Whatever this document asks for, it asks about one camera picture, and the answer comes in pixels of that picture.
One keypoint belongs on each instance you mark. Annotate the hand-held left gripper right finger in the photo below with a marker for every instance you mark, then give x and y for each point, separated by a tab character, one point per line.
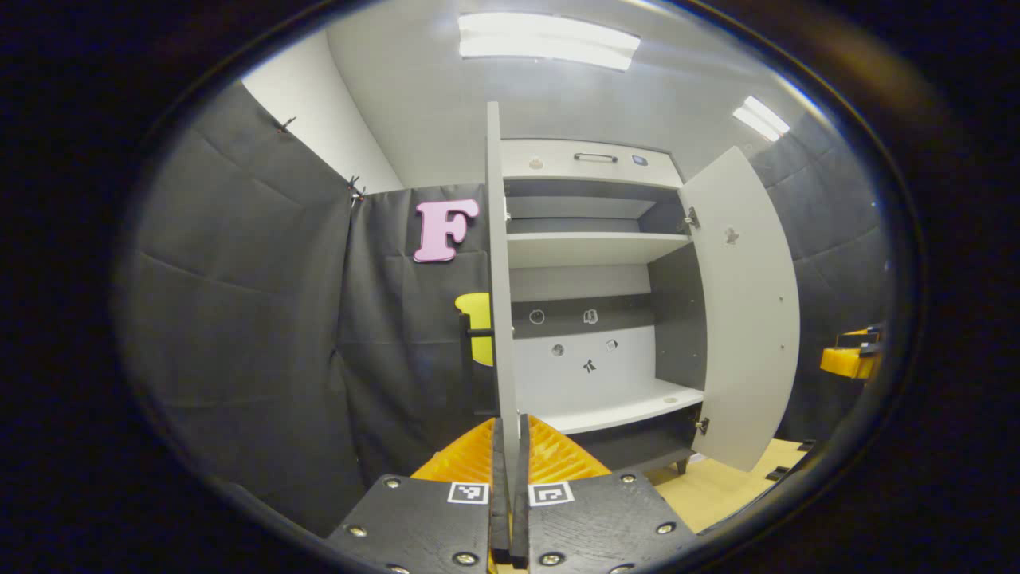
519	510

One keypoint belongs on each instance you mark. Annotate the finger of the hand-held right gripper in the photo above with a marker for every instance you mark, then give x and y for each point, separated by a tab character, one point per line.
845	363

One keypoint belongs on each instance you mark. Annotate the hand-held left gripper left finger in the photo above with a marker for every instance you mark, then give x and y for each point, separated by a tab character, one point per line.
499	510

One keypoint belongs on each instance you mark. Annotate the grey double-door shoe cabinet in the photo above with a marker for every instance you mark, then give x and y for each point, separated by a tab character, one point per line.
590	247

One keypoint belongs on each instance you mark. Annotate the grey cabinet drawer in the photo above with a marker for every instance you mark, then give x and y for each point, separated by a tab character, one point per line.
558	163

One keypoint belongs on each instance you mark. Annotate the small ceiling light panel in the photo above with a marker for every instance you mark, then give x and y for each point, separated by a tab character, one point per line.
761	118

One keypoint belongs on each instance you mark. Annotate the large ceiling light panel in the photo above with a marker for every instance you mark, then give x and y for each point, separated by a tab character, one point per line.
550	40

